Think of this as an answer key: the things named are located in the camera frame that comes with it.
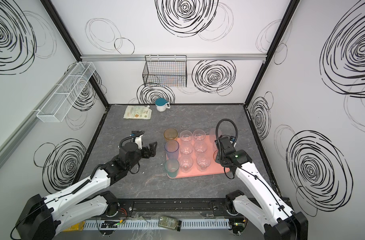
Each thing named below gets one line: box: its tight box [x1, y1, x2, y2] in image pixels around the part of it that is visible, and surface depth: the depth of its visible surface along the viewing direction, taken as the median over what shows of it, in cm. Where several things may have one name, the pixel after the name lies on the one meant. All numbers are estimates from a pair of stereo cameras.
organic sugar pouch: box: [123, 105, 153, 120], surface depth 117 cm
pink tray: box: [166, 135, 230, 179], surface depth 88 cm
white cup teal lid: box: [155, 97, 171, 112], surface depth 118 cm
